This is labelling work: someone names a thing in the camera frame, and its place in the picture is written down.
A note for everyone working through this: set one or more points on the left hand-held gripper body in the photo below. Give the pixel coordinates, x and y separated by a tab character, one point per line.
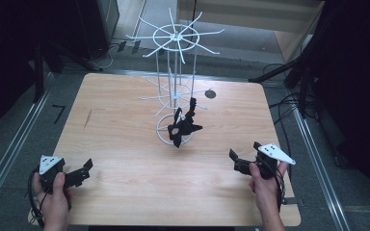
49	170

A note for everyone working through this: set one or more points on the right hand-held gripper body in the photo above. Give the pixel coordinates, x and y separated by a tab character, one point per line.
274	154

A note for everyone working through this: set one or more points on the person's right hand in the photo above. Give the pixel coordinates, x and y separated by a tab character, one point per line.
265	189

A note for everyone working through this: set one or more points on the person's left hand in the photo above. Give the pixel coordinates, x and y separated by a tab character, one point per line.
54	208

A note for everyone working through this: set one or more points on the round black table grommet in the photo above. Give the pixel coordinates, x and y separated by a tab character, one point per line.
210	94

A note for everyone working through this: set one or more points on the black metal stand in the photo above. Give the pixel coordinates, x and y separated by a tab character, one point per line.
298	73
39	73

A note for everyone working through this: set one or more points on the light wooden furniture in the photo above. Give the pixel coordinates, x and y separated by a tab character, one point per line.
257	16

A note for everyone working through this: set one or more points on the dark cabinet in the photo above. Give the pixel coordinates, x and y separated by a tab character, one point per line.
98	25

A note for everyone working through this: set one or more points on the aluminium floor rail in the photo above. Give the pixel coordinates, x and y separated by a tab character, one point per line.
9	154
321	173

